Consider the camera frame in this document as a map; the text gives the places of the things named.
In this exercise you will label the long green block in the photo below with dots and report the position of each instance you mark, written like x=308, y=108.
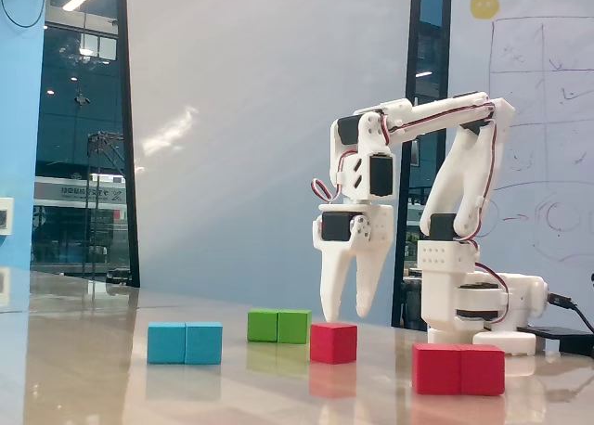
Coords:
x=278, y=326

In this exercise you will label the white wall socket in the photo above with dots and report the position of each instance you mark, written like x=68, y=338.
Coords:
x=4, y=216

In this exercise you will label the flat black box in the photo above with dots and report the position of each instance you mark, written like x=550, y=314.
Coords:
x=566, y=339

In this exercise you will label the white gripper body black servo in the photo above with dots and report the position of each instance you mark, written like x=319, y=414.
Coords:
x=383, y=227

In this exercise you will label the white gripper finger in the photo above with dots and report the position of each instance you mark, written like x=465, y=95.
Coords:
x=333, y=281
x=367, y=281

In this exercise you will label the whiteboard with marker drawings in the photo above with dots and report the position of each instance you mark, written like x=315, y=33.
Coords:
x=547, y=119

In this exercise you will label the black window frame post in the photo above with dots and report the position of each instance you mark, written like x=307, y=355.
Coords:
x=126, y=142
x=429, y=49

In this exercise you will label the long red block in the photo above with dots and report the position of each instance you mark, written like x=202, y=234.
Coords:
x=457, y=369

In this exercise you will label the yellow round sticker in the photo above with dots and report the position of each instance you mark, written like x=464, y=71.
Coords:
x=485, y=3

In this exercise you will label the dark metal scaffold tower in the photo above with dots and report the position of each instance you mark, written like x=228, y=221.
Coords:
x=95, y=202

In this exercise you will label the long blue block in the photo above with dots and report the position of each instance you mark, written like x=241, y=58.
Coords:
x=184, y=343

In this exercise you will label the small red cube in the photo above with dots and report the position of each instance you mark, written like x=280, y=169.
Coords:
x=334, y=343

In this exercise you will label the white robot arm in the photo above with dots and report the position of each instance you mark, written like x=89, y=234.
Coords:
x=445, y=184

